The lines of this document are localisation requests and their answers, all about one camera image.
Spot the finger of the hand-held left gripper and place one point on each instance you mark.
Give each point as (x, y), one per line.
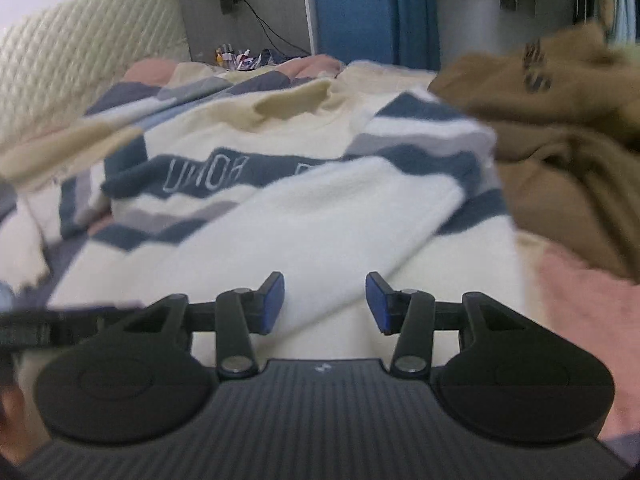
(117, 311)

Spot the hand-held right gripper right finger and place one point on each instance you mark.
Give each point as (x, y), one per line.
(377, 305)

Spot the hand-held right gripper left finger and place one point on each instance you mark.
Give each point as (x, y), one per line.
(272, 305)

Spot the white blue striped sweater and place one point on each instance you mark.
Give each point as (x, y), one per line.
(325, 220)

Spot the person's left hand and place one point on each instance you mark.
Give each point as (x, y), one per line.
(10, 425)

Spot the patchwork quilt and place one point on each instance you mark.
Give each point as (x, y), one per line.
(575, 300)

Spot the brown hoodie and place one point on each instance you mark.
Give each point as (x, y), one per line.
(565, 170)

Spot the cluster of small bottles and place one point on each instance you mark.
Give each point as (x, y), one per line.
(240, 57)

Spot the cream quilted headboard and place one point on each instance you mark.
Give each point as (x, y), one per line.
(75, 60)

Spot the blue padded board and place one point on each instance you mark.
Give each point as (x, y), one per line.
(350, 20)

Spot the blue curtain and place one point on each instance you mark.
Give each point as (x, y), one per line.
(415, 20)

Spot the grey cabinet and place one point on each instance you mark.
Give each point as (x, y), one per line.
(280, 0)

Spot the light blue hanging garment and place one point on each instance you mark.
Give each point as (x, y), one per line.
(626, 0)

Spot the black wall plug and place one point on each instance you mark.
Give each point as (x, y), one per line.
(229, 5)

